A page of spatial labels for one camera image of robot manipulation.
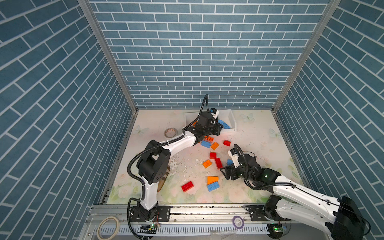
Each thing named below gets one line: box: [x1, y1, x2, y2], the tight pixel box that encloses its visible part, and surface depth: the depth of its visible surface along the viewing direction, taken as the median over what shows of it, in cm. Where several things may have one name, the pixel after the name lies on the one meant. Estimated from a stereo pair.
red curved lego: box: [223, 140, 232, 147], surface depth 103 cm
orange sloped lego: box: [207, 176, 220, 185], surface depth 86 cm
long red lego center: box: [215, 158, 223, 170], surface depth 92 cm
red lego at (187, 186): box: [181, 180, 194, 193], surface depth 84 cm
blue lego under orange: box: [201, 140, 211, 149], surface depth 101 cm
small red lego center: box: [209, 152, 217, 159], surface depth 96 cm
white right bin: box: [218, 109, 237, 133], surface depth 114 cm
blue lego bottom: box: [207, 181, 220, 192], surface depth 84 cm
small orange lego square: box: [210, 142, 220, 150], surface depth 101 cm
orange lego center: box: [202, 159, 213, 169], surface depth 92 cm
